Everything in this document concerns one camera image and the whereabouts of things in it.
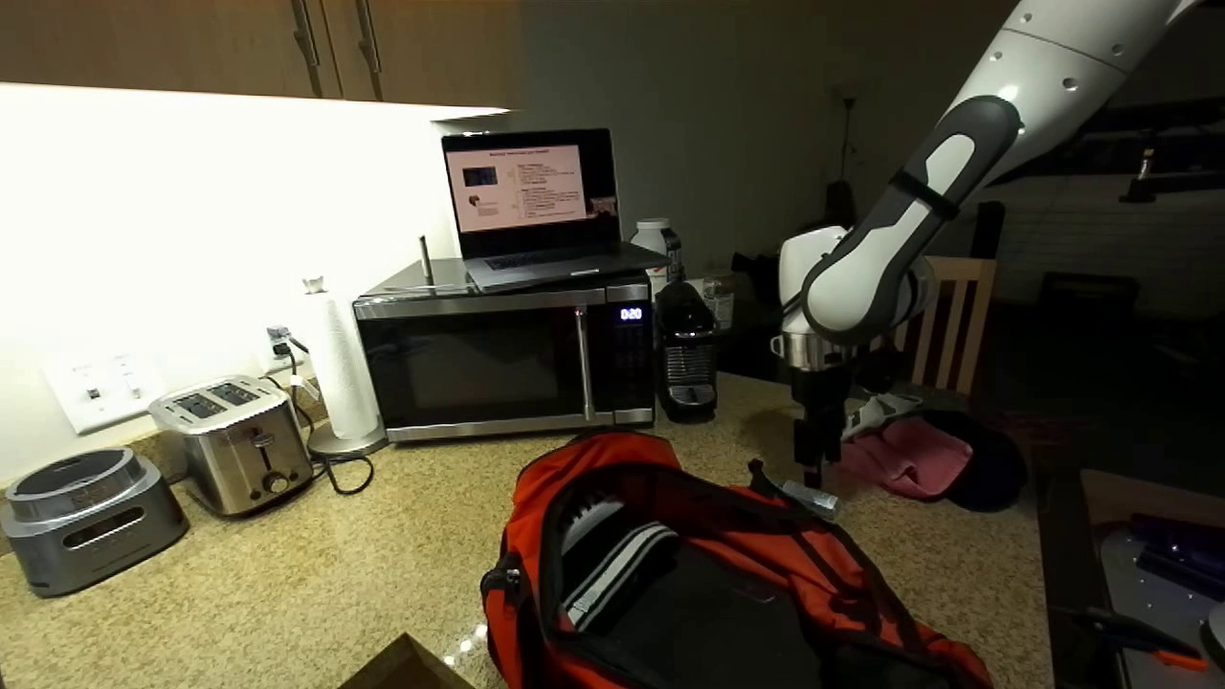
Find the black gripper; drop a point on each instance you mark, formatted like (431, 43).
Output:
(818, 428)

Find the green labelled clear bottle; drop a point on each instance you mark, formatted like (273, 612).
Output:
(807, 496)

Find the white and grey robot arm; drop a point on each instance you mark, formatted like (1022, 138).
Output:
(1040, 83)

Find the black coffee maker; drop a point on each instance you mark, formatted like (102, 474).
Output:
(685, 354)

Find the wooden chair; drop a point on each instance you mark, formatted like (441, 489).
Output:
(945, 334)

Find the black cloth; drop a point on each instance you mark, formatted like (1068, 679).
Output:
(985, 470)

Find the red and black backpack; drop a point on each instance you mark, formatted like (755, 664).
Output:
(624, 572)

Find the open laptop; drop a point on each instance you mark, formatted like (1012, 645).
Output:
(534, 203)

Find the paper towel roll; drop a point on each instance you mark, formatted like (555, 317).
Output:
(348, 415)

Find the wooden upper cabinets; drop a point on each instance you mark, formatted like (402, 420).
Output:
(409, 50)

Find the silver toaster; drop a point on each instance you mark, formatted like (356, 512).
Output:
(240, 447)

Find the grey round appliance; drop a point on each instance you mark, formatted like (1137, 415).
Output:
(85, 520)

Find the white wall outlet plate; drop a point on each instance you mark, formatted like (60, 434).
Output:
(97, 393)

